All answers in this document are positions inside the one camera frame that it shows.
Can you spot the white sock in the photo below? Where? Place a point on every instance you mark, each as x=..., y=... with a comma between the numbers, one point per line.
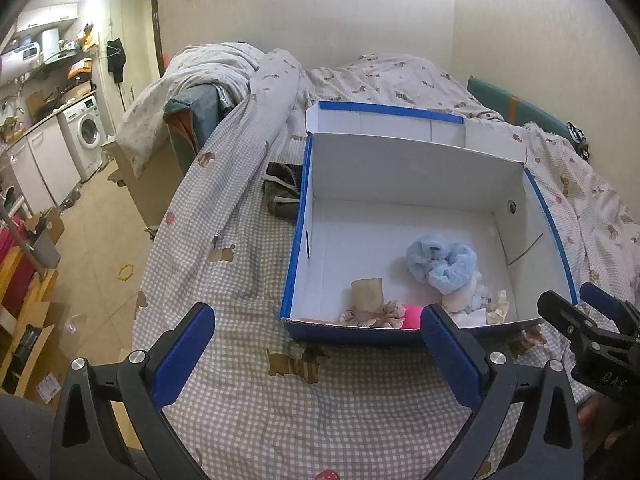
x=465, y=302

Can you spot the light blue fluffy sock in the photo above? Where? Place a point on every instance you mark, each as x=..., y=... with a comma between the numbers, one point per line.
x=425, y=257
x=452, y=270

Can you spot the teal bed end panel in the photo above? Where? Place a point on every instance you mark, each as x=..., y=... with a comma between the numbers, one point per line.
x=200, y=115

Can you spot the cream patterned sock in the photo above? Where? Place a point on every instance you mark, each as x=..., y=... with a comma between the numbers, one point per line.
x=497, y=305

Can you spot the grey bin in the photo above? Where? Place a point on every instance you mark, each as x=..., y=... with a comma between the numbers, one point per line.
x=45, y=245

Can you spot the white kitchen cabinet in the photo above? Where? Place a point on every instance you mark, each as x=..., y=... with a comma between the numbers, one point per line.
x=42, y=165

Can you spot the crumpled printed duvet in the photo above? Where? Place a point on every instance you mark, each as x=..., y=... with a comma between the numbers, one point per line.
x=200, y=90

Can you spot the dark green cloth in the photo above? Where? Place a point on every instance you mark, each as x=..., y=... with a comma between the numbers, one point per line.
x=282, y=192

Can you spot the beige sock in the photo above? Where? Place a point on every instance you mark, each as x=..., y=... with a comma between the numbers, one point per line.
x=367, y=292

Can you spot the open cardboard box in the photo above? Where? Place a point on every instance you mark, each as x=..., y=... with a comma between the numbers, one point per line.
x=30, y=350

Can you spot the black white patterned item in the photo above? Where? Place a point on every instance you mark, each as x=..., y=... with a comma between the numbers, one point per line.
x=579, y=139

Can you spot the teal pillow orange stripe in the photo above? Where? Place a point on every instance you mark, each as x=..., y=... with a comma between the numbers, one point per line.
x=520, y=110

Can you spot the bright pink sock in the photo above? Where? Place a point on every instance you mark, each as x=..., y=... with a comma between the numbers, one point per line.
x=412, y=317

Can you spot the checkered printed bedsheet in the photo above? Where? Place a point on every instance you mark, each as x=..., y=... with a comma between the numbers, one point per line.
x=260, y=410

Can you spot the black hanging garment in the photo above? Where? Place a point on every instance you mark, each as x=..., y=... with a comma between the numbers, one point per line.
x=116, y=60

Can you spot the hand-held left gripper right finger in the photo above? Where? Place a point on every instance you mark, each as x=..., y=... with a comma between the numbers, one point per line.
x=452, y=355

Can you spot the white washing machine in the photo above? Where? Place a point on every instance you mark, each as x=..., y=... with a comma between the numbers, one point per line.
x=85, y=132

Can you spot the cream frilly sock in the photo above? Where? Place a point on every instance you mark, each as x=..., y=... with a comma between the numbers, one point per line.
x=375, y=316

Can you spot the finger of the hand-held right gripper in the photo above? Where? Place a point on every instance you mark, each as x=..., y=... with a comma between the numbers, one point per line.
x=562, y=317
x=607, y=305

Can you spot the white water heater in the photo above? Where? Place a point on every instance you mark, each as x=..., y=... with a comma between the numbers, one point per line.
x=50, y=42

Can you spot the wooden bed frame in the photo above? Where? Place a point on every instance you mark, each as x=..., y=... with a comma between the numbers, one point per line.
x=140, y=180

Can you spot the pink red hanging cloth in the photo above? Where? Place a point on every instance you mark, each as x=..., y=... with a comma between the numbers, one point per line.
x=12, y=265

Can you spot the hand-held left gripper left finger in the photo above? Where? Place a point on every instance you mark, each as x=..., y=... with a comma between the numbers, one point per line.
x=182, y=355

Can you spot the white cardboard box blue trim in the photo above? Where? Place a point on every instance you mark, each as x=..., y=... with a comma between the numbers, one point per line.
x=400, y=200

